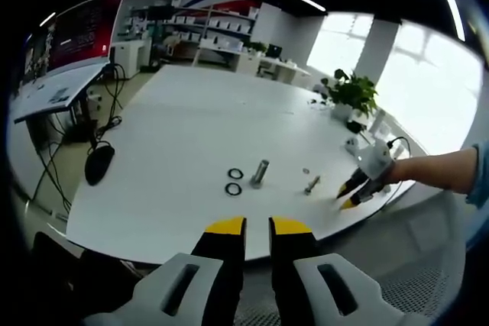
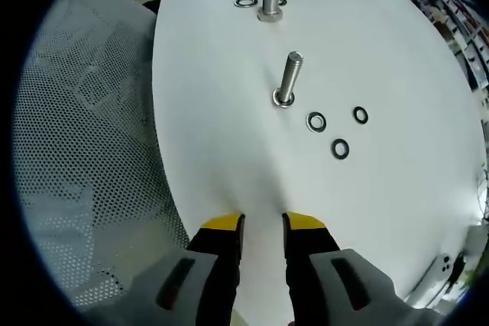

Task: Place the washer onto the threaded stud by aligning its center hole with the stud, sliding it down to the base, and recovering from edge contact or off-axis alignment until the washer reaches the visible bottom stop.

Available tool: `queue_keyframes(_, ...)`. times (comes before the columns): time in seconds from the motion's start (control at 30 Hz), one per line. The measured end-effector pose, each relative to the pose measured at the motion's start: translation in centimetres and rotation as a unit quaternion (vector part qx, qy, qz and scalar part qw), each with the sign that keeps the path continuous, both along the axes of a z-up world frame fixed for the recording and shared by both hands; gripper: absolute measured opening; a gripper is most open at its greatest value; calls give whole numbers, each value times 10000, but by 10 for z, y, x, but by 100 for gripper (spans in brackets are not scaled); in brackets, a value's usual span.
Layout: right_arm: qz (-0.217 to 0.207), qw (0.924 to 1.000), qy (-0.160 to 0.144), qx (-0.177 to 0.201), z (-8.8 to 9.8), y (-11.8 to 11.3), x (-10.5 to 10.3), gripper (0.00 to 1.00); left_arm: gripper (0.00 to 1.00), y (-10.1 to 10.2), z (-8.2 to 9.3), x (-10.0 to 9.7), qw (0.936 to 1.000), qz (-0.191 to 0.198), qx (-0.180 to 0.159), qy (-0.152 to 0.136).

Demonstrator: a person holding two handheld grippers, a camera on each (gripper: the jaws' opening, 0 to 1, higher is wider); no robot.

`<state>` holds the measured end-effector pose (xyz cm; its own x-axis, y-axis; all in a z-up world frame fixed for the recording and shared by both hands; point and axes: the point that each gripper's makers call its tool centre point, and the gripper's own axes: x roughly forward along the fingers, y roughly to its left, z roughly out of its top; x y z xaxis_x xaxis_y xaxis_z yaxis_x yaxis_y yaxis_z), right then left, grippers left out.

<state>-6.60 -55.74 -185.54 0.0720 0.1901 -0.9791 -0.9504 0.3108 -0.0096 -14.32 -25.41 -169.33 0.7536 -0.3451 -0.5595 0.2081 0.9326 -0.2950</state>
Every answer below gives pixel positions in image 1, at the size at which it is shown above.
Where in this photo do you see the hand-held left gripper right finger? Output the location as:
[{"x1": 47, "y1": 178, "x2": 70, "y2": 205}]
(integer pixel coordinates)
[{"x1": 268, "y1": 215, "x2": 432, "y2": 326}]

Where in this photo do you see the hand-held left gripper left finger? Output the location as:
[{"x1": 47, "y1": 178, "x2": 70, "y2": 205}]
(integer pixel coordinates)
[{"x1": 82, "y1": 215, "x2": 248, "y2": 326}]

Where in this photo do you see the small metal threaded stud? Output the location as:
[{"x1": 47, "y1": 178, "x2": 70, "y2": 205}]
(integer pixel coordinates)
[{"x1": 303, "y1": 175, "x2": 322, "y2": 196}]

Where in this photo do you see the large metal threaded stud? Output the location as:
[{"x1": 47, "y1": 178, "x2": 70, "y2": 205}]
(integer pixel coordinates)
[{"x1": 250, "y1": 159, "x2": 270, "y2": 189}]

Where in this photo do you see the person's right hand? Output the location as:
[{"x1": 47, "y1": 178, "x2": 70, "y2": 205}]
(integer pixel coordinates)
[{"x1": 389, "y1": 157, "x2": 414, "y2": 189}]

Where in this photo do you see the white handheld controller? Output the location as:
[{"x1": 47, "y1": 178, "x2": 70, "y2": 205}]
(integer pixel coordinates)
[{"x1": 345, "y1": 137, "x2": 364, "y2": 159}]

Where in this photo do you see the potted green plant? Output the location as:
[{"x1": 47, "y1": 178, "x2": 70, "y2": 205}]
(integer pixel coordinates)
[{"x1": 319, "y1": 68, "x2": 380, "y2": 121}]

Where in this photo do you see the grey mesh office chair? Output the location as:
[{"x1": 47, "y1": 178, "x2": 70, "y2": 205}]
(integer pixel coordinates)
[{"x1": 228, "y1": 198, "x2": 469, "y2": 326}]

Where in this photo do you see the light blue shirt sleeve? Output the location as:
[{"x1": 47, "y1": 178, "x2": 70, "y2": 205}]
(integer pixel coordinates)
[{"x1": 465, "y1": 142, "x2": 483, "y2": 211}]

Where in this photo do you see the white background desk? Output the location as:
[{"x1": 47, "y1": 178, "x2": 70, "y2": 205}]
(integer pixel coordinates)
[{"x1": 236, "y1": 53, "x2": 313, "y2": 82}]

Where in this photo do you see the black rounded object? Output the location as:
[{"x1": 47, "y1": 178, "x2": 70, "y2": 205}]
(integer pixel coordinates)
[{"x1": 83, "y1": 141, "x2": 115, "y2": 186}]

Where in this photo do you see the white drawer unit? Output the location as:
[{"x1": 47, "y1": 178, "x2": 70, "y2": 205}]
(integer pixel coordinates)
[{"x1": 86, "y1": 87, "x2": 103, "y2": 121}]

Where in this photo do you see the shelving with white bins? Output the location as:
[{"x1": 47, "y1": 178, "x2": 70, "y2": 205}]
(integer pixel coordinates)
[{"x1": 129, "y1": 0, "x2": 261, "y2": 63}]

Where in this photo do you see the white cabinet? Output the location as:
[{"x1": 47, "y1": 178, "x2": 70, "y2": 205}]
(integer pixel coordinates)
[{"x1": 110, "y1": 40, "x2": 148, "y2": 79}]

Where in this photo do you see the white monitor desk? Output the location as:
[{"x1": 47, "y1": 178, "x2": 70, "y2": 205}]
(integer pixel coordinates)
[{"x1": 13, "y1": 61, "x2": 118, "y2": 151}]

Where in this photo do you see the red-screen monitor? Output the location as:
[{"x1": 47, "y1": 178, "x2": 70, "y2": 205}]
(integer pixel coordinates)
[{"x1": 45, "y1": 0, "x2": 127, "y2": 75}]

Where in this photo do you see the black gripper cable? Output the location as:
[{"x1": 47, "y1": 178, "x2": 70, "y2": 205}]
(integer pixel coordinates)
[{"x1": 385, "y1": 135, "x2": 412, "y2": 161}]

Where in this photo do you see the bundle of black cables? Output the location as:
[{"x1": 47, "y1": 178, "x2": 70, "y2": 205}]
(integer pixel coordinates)
[{"x1": 36, "y1": 64, "x2": 125, "y2": 215}]

